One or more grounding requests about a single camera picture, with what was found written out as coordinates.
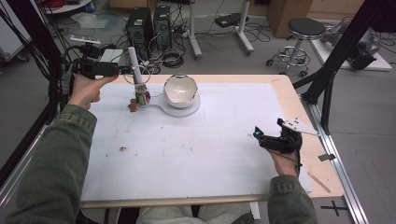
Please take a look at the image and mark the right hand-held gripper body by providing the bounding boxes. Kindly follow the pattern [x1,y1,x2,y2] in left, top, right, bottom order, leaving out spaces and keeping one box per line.
[258,117,320,155]

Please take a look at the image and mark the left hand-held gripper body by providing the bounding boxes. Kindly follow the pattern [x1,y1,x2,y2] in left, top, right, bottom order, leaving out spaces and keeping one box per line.
[62,35,121,80]

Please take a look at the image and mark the bunch of coloured key tags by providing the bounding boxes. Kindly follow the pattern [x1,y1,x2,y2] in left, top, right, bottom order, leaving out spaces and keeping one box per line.
[123,64,152,107]

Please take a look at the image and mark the gingerbread figure keychain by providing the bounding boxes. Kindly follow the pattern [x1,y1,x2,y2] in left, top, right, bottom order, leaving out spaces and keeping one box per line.
[127,98,140,113]

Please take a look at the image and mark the white stand with pole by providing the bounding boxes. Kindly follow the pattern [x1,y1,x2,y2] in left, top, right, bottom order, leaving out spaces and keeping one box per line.
[127,46,202,119]

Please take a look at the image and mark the person's right hand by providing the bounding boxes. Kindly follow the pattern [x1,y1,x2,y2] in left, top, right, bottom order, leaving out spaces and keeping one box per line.
[268,148,300,178]

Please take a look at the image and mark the person's left hand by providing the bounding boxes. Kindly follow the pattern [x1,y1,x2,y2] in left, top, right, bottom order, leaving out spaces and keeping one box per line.
[67,74,120,111]

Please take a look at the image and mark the white power supply unit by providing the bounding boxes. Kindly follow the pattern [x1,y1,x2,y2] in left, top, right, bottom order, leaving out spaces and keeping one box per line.
[99,49,116,63]
[110,49,131,67]

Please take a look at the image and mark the black computer tower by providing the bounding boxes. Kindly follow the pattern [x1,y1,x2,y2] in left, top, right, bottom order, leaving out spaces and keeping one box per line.
[125,7,155,52]
[152,5,173,50]

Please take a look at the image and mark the black clip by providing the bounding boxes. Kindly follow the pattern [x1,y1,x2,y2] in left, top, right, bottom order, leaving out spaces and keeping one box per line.
[318,152,337,162]

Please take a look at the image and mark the clear plastic sheet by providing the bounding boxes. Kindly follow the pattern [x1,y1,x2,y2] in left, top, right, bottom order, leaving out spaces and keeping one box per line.
[70,11,121,33]

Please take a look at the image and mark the thin wooden stick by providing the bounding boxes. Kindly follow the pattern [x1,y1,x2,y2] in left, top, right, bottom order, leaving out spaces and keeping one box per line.
[306,171,332,194]

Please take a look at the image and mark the white ceramic bowl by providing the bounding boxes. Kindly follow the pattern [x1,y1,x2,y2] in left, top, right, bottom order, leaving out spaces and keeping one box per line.
[163,74,199,109]

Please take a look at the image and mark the white table mat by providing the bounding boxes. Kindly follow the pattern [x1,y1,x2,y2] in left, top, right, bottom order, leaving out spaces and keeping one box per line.
[79,81,314,203]

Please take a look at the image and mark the round white table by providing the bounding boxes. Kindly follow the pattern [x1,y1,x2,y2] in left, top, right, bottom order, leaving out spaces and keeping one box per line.
[39,0,95,15]

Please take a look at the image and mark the white desk leg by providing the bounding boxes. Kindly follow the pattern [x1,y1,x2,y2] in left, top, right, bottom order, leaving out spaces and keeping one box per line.
[235,0,255,56]
[187,0,204,61]

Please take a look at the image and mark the person's legs in light trousers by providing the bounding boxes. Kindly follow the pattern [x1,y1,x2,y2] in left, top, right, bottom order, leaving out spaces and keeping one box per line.
[136,202,260,224]

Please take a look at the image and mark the flat black device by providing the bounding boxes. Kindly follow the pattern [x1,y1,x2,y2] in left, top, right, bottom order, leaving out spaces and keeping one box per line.
[214,12,250,29]

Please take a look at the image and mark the black round stool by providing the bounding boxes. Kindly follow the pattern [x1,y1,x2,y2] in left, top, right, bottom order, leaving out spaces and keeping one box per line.
[265,17,327,78]

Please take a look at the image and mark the brown cardboard box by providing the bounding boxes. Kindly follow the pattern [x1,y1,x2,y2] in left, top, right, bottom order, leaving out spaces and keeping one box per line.
[265,0,314,39]

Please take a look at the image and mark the grey machine on white platform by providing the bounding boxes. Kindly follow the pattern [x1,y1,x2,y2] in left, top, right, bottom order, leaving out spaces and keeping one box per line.
[310,17,394,73]

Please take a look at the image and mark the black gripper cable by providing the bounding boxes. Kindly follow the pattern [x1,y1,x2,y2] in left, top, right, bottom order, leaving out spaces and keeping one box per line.
[270,139,304,177]

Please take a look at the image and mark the coiled black cable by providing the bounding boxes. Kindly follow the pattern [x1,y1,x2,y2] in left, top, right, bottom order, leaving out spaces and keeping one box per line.
[161,49,185,69]

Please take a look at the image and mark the bundle of black cables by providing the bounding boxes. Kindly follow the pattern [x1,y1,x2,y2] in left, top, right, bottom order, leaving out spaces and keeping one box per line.
[0,0,82,104]

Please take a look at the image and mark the aluminium rail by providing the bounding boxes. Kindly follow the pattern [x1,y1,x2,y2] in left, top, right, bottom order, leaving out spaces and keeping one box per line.
[0,124,50,216]
[299,92,370,224]

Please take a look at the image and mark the black metal frame post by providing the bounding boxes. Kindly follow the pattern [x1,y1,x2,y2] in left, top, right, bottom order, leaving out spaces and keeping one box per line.
[0,0,76,189]
[292,0,396,135]

